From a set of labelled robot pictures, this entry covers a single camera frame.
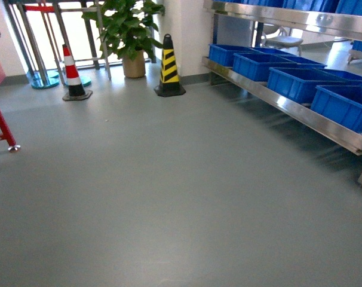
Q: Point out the yellow black traffic cone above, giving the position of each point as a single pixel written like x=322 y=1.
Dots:
x=169 y=82

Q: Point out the metal barrier gate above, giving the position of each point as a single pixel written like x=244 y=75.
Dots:
x=42 y=27

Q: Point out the potted green plant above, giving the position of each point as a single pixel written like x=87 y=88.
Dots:
x=126 y=31

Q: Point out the stainless steel shelf rack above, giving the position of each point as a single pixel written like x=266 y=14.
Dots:
x=331 y=110

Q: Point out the red white traffic cone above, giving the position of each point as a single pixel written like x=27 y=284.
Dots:
x=76 y=90

